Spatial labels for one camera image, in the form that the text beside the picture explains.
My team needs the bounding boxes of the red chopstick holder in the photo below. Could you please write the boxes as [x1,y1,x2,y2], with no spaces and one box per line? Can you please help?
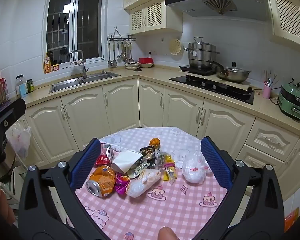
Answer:
[0,77,10,105]

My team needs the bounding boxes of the wall utensil rack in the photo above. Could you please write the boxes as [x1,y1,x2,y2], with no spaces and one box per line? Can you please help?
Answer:
[107,27,137,42]

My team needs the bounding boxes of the wide cream lattice wall cabinet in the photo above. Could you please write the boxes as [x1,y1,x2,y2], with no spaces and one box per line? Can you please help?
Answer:
[264,0,300,53]

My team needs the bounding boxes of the range hood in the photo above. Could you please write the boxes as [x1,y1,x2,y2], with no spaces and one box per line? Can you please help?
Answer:
[164,0,268,22]

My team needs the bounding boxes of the row of hanging utensils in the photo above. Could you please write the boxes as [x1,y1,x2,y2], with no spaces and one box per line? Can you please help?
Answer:
[107,41,135,68]

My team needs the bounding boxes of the orange snack bag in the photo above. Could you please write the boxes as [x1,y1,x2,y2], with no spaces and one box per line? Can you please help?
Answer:
[284,207,300,233]

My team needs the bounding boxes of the kitchen window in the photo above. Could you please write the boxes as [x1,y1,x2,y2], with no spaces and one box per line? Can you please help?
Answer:
[44,0,104,67]

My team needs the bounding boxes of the crushed orange soda can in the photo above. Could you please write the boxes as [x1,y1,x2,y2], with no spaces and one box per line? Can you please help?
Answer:
[86,165,117,197]

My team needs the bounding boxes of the person's right hand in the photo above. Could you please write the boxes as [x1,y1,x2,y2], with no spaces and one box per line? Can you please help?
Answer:
[159,227,179,240]

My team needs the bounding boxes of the small cream lattice wall cabinet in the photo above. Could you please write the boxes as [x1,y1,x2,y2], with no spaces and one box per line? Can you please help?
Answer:
[129,0,183,35]

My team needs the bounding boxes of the red snack wrapper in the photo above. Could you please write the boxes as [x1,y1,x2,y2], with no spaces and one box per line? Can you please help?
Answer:
[95,144,117,168]

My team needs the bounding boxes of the pink utensil cup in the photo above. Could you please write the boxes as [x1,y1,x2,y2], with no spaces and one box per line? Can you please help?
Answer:
[262,84,273,99]

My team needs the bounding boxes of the clear plastic bag with scraps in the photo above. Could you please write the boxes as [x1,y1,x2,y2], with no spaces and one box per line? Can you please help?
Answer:
[126,168,162,197]

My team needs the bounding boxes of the magenta foil wrapper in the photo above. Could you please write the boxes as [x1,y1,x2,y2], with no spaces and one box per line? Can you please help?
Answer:
[114,174,131,195]

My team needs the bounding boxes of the beige kitchen countertop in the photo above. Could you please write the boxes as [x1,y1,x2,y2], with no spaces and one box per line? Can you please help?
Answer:
[22,65,300,140]

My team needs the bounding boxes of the white paper cup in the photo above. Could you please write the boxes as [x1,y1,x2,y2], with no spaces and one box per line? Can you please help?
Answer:
[111,150,143,174]

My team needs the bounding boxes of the white plastic bag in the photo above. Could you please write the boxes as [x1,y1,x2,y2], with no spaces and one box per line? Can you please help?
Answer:
[182,150,212,183]
[5,126,32,159]

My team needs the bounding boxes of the pink checkered tablecloth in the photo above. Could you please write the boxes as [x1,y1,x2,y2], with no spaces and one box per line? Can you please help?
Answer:
[65,126,240,240]

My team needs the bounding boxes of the steel faucet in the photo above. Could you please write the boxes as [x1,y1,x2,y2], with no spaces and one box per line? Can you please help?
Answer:
[69,50,89,79]

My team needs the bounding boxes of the round cream colander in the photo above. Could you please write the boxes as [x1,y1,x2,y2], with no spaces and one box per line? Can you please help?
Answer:
[169,39,184,55]

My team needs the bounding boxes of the hanging white plastic bag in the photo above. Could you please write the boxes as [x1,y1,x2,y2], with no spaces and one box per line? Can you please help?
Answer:
[5,126,32,159]

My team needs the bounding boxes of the steel kitchen sink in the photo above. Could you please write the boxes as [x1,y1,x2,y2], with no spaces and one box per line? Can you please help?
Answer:
[49,71,121,94]

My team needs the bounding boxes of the steel wok with lid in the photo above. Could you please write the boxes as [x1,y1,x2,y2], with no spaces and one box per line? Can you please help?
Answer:
[208,60,252,83]

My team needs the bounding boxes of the steel steamer pot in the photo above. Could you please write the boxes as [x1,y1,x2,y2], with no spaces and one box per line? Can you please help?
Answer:
[184,36,220,69]

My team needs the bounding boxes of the green and white wrapper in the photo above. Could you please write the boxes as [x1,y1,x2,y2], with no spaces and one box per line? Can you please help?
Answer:
[127,162,150,179]

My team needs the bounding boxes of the green electric cooker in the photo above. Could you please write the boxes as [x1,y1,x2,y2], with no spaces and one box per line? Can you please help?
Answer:
[277,79,300,120]

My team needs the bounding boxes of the yellow snack wrapper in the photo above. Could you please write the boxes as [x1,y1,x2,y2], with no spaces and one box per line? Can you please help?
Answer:
[162,154,177,182]

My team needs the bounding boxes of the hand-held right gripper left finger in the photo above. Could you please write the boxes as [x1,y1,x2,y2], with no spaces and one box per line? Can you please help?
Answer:
[18,137,108,240]

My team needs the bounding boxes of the black gas stove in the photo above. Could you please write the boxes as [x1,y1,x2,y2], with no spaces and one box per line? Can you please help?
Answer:
[169,74,255,105]

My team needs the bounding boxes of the black induction cooker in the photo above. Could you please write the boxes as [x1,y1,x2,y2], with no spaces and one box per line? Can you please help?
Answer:
[179,64,217,77]

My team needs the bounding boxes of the cream lower kitchen cabinets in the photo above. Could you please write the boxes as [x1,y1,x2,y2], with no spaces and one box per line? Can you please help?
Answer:
[22,77,300,200]

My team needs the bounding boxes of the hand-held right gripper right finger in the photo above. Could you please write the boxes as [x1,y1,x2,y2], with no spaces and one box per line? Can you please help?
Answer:
[195,137,285,240]

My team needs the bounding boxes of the clear plastic jar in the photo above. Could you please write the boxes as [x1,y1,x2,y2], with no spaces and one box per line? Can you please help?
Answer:
[16,74,28,98]

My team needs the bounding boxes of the yellow dish soap bottle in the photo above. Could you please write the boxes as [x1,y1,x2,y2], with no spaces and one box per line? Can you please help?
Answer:
[44,52,52,73]

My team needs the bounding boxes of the orange-capped drink bottle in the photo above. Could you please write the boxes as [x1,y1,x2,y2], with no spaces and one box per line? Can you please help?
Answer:
[140,145,155,156]

